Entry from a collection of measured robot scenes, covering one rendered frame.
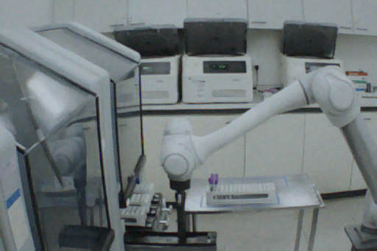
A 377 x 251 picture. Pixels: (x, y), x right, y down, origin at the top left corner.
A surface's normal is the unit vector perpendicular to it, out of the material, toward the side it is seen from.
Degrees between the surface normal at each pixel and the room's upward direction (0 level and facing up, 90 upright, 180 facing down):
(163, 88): 90
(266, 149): 90
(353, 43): 90
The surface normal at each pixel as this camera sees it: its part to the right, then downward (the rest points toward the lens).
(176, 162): -0.15, 0.26
